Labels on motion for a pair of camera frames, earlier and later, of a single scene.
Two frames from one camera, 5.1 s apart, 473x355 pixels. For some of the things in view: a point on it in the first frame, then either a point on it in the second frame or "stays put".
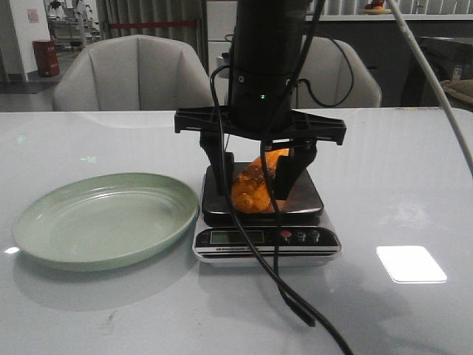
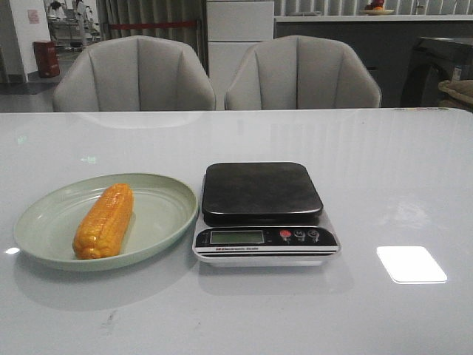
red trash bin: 46,58 stays put
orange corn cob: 250,191 -> 103,230
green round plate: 103,221 stays put
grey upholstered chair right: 327,67 stays put
